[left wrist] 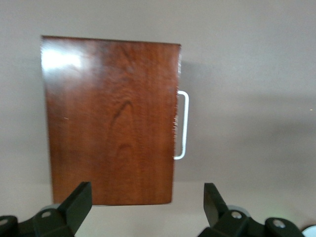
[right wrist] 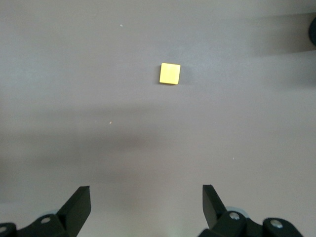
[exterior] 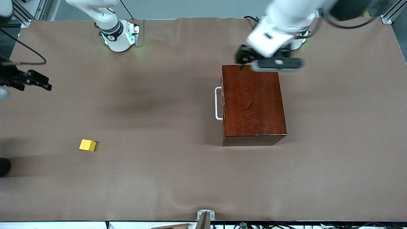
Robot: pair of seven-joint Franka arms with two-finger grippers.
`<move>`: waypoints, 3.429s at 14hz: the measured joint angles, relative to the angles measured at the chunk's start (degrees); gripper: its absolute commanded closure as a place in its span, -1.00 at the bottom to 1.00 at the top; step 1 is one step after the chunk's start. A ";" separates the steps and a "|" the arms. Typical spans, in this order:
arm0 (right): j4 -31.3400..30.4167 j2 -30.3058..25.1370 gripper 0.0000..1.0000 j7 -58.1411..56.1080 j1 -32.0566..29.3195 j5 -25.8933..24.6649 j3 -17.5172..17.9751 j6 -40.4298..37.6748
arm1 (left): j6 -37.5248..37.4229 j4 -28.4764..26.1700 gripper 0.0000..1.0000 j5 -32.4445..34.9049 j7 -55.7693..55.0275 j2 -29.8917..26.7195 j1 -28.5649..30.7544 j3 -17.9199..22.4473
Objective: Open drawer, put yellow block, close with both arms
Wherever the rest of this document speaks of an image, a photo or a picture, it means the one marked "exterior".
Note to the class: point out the aluminium frame profile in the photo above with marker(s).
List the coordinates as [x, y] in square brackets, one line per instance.
[392, 12]
[23, 14]

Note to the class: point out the light wooden board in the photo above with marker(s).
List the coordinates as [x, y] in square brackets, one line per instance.
[171, 226]

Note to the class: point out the grey metal table bracket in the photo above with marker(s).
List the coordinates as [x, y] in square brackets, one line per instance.
[205, 216]

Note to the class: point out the yellow block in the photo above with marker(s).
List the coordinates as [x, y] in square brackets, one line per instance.
[87, 145]

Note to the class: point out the brown table mat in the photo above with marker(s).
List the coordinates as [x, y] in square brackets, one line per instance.
[152, 175]

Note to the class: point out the dark red wooden cabinet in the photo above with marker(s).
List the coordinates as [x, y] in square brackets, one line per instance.
[254, 105]

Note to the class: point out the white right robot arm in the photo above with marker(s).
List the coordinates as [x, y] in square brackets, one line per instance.
[115, 35]

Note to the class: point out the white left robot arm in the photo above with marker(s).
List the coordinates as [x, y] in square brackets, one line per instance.
[286, 12]

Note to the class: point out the black foam cylinder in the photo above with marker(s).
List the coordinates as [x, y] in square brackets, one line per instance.
[3, 167]

